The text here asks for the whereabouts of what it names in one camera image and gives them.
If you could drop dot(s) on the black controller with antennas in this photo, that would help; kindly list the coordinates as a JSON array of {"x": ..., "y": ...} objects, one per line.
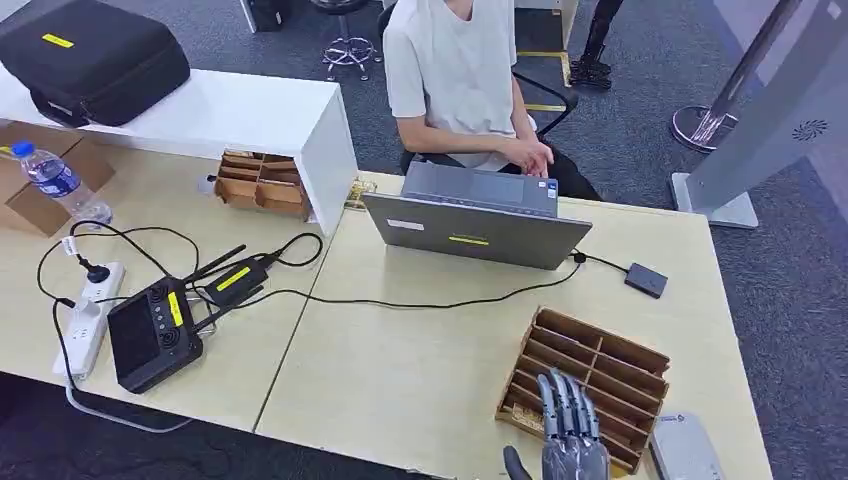
[{"x": 147, "y": 338}]

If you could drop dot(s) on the black office chair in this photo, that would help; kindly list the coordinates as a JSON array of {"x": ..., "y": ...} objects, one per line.
[{"x": 571, "y": 100}]

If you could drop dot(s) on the white desk riser shelf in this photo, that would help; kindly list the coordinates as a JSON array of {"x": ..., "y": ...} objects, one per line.
[{"x": 232, "y": 112}]

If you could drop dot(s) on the person's hand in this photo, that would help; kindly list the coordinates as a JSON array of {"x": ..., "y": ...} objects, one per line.
[{"x": 533, "y": 158}]

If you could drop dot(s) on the brown cardboard box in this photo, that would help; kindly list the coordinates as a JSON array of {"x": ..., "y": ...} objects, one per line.
[{"x": 26, "y": 208}]

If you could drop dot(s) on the person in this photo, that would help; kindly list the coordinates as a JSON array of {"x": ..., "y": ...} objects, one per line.
[{"x": 450, "y": 73}]

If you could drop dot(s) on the black power plug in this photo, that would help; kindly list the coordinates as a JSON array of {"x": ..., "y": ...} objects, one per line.
[{"x": 96, "y": 272}]

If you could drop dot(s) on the chrome pole stand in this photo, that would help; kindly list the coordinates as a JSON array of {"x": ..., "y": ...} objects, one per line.
[{"x": 705, "y": 126}]

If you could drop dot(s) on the gold patterned card stack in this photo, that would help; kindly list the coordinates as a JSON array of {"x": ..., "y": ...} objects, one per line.
[{"x": 360, "y": 193}]

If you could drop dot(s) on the clear water bottle blue cap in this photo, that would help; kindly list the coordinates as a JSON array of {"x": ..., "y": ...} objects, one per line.
[{"x": 58, "y": 180}]

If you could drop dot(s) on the chrome stool base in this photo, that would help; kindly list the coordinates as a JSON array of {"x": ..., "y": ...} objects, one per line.
[{"x": 349, "y": 50}]

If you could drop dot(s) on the pale grey box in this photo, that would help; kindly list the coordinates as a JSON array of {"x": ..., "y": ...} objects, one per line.
[{"x": 682, "y": 450}]

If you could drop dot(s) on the small black hub box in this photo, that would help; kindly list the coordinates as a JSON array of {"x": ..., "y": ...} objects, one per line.
[{"x": 646, "y": 280}]

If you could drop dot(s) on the black hard carry case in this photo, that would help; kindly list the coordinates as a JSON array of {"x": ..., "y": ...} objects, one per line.
[{"x": 93, "y": 63}]

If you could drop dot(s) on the small wooden divider box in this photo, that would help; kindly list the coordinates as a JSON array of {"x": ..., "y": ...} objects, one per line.
[{"x": 265, "y": 189}]

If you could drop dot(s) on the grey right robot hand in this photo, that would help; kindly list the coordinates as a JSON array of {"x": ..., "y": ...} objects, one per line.
[{"x": 573, "y": 457}]

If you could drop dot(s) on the yellow floor tape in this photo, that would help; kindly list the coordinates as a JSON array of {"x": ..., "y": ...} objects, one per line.
[{"x": 563, "y": 66}]

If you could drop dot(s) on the black floor box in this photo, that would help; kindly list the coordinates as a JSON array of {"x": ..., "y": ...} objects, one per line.
[{"x": 268, "y": 14}]

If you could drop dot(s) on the large wooden card box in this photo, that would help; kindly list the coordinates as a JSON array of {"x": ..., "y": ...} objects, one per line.
[{"x": 616, "y": 378}]

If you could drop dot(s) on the grey kiosk stand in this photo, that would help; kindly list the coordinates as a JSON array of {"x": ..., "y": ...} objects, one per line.
[{"x": 775, "y": 119}]

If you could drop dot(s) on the grey laptop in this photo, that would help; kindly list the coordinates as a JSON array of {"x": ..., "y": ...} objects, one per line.
[{"x": 477, "y": 232}]

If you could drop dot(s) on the black adapter with yellow label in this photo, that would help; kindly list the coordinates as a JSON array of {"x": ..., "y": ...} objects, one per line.
[{"x": 235, "y": 281}]

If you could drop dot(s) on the white power strip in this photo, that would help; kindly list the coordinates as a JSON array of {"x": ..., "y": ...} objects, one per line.
[{"x": 86, "y": 334}]

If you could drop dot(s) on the black leg with foot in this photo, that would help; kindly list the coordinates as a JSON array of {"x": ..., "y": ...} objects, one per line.
[{"x": 593, "y": 63}]

